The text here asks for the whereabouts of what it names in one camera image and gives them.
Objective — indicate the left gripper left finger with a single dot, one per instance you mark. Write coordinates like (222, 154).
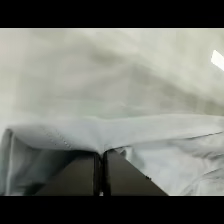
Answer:
(80, 176)

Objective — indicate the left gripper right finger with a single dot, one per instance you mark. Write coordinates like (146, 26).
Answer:
(126, 178)

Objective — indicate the pale grey shirt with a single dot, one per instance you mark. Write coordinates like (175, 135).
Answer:
(160, 140)

